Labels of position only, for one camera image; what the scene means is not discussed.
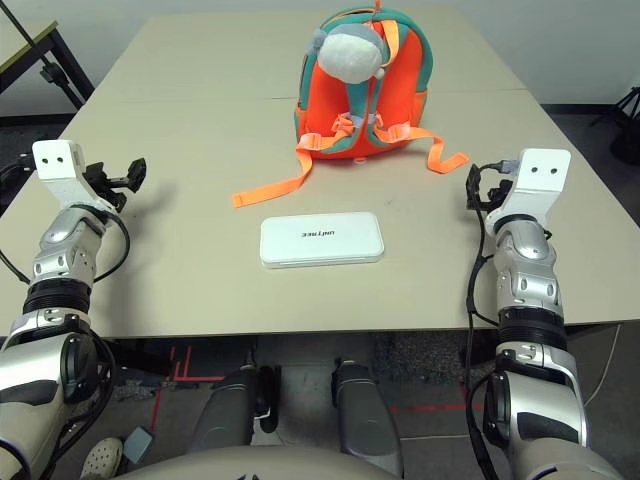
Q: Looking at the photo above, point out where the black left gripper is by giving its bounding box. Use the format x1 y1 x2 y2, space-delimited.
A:
82 157 147 211

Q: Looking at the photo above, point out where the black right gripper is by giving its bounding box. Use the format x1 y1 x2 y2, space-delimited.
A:
465 166 512 211

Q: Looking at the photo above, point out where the orange and teal backpack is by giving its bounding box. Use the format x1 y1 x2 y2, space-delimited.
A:
231 0 470 210

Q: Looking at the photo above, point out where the white plastic pencil case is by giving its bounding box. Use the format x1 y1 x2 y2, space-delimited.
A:
258 211 386 270

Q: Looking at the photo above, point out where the black stand pole with clamp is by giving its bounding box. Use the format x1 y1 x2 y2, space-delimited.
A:
0 0 67 87

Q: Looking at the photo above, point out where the black framed side table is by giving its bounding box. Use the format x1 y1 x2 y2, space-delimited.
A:
0 19 96 110

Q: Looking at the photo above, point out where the black tripod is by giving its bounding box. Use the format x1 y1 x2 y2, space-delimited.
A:
592 87 640 162

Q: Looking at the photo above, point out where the grey white plush toy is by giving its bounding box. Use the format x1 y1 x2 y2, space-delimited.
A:
305 23 389 84

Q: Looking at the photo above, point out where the grey robot left leg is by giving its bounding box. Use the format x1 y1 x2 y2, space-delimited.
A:
191 349 282 452

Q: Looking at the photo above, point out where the grey robot leg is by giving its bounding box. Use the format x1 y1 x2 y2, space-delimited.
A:
191 349 282 452
331 356 404 477

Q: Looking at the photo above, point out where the grey robot right leg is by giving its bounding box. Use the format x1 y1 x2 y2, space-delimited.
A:
331 356 404 477

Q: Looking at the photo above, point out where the grey foot pedal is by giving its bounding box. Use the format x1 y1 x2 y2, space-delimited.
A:
122 426 157 464

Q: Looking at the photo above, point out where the white perforated shoe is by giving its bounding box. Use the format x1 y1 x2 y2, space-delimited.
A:
79 436 124 480

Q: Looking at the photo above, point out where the beige robot torso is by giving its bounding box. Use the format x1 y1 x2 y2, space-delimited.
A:
113 443 401 480

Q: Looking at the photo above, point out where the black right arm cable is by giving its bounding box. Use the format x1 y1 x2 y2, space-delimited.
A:
462 158 516 480

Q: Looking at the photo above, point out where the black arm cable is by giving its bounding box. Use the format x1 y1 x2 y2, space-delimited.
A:
462 158 516 480
0 159 132 286

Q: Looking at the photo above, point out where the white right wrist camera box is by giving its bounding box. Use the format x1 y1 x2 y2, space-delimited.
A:
484 147 572 232

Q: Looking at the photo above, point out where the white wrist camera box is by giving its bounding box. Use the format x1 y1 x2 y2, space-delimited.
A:
484 147 572 232
31 140 117 214

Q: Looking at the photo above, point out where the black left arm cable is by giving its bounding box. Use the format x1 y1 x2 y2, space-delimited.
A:
0 159 132 286

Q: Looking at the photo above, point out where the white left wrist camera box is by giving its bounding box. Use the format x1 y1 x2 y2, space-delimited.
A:
31 140 117 214

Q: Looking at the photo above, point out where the thin white floor cable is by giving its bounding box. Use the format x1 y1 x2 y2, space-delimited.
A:
582 324 624 407

